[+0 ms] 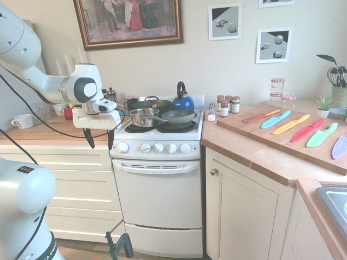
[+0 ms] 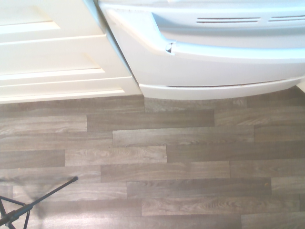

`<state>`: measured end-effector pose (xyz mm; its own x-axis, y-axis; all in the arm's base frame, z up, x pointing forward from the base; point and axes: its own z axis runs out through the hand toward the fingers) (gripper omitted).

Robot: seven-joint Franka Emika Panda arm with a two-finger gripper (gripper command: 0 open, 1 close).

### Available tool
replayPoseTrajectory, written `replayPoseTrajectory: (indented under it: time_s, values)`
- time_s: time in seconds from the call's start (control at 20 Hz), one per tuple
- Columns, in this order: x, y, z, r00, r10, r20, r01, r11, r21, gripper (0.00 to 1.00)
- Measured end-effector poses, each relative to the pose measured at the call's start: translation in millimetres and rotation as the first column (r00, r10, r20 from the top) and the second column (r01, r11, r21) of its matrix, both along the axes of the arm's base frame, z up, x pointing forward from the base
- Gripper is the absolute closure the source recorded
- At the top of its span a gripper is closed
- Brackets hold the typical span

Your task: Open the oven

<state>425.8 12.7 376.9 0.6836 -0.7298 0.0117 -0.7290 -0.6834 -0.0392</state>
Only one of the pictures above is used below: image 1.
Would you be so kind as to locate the glass salt shaker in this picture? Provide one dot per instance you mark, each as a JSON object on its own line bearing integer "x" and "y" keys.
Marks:
{"x": 211, "y": 115}

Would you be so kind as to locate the black wok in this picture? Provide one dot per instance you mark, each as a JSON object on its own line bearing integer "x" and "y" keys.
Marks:
{"x": 151, "y": 104}

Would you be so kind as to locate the yellow sheathed knife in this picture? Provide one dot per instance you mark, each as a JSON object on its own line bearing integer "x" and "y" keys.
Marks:
{"x": 287, "y": 127}

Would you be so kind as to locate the white electric stove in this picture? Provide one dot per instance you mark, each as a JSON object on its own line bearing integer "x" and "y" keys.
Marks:
{"x": 160, "y": 189}

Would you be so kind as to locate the grey frying pan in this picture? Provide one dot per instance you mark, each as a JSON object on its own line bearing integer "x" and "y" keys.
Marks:
{"x": 179, "y": 116}

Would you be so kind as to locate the brown lid spice jar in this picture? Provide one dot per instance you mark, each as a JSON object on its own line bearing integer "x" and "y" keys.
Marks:
{"x": 229, "y": 100}
{"x": 220, "y": 102}
{"x": 235, "y": 106}
{"x": 224, "y": 109}

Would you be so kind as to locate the pale green utensil holder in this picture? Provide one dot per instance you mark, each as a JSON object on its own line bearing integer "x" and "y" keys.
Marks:
{"x": 339, "y": 97}

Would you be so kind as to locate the french press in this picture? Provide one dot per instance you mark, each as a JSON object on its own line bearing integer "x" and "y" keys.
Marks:
{"x": 111, "y": 94}

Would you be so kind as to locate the small potted succulent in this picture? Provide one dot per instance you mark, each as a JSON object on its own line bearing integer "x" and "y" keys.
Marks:
{"x": 323, "y": 111}

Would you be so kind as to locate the blue sheathed knife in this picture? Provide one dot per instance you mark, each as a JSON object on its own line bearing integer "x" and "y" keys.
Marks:
{"x": 273, "y": 122}

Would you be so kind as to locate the steel sink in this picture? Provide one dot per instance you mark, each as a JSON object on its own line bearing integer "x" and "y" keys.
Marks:
{"x": 334, "y": 205}

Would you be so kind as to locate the tall glass jar gingham lid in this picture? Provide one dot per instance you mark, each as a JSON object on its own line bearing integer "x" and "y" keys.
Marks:
{"x": 277, "y": 86}

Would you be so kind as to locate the grey bowl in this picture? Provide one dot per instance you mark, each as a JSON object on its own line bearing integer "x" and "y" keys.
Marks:
{"x": 337, "y": 113}

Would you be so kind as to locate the orange-red sheathed knife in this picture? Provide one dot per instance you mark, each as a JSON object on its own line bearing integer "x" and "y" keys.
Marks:
{"x": 254, "y": 118}

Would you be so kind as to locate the navy mug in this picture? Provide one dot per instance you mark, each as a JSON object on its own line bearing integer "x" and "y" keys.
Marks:
{"x": 130, "y": 104}

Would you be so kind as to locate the green sheathed knife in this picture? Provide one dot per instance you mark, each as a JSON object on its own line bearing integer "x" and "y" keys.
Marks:
{"x": 318, "y": 138}

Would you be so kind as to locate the steel saucepan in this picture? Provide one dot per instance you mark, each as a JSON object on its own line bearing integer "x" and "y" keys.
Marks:
{"x": 142, "y": 117}

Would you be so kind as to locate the small white cup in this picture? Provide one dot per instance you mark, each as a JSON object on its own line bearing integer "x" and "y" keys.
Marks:
{"x": 59, "y": 109}

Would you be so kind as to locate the grey geometric art print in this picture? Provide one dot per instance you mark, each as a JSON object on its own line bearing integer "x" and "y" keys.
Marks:
{"x": 276, "y": 2}
{"x": 225, "y": 21}
{"x": 273, "y": 45}

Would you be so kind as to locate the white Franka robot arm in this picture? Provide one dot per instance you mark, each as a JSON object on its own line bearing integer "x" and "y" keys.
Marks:
{"x": 19, "y": 40}

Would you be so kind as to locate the gold framed painting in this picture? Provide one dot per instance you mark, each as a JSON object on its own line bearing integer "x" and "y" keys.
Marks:
{"x": 130, "y": 24}

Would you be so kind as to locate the white oven door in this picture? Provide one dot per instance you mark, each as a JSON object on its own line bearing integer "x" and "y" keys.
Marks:
{"x": 160, "y": 197}

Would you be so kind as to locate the cream drawer cabinet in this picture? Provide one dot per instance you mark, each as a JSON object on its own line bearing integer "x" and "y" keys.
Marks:
{"x": 78, "y": 189}

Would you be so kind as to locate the red sheathed knife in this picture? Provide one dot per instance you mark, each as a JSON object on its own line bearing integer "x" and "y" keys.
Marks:
{"x": 305, "y": 132}

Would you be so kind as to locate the white candle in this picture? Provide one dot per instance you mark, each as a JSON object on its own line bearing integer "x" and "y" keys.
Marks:
{"x": 66, "y": 65}
{"x": 58, "y": 67}

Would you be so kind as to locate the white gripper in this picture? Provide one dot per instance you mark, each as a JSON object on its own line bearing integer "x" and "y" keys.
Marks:
{"x": 95, "y": 120}

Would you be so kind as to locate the cream cabinet door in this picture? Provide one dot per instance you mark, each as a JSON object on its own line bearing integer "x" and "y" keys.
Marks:
{"x": 244, "y": 211}

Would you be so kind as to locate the clear drinking glass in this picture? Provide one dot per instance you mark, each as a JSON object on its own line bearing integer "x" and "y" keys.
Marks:
{"x": 43, "y": 112}

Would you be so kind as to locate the large wooden cutting board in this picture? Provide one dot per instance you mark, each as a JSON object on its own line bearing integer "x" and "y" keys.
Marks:
{"x": 273, "y": 140}

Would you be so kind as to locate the white coffee mug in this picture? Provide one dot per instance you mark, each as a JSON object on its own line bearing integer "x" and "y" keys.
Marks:
{"x": 24, "y": 121}

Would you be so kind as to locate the metal cabinet knob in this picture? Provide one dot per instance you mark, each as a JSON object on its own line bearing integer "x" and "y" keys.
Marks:
{"x": 214, "y": 171}

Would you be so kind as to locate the white stove bottom drawer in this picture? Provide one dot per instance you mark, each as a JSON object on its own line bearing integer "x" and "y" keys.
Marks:
{"x": 165, "y": 241}

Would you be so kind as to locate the metal whisk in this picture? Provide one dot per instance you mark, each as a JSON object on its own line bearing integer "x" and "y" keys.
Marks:
{"x": 332, "y": 75}

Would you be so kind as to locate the dark kitchen utensils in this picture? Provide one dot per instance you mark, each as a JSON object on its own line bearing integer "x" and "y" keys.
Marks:
{"x": 343, "y": 77}

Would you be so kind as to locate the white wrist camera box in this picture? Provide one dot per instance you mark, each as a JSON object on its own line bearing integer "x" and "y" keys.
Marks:
{"x": 106, "y": 105}

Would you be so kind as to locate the glass pepper shaker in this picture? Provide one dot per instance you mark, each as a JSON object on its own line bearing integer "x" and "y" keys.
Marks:
{"x": 212, "y": 104}

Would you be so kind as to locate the red container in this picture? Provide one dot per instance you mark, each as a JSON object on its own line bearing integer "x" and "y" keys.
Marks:
{"x": 68, "y": 113}

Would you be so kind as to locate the purple sheathed knife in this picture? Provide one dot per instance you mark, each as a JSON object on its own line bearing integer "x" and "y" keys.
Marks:
{"x": 341, "y": 149}

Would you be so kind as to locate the large white stove knob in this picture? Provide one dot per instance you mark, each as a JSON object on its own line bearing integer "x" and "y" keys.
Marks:
{"x": 122, "y": 147}

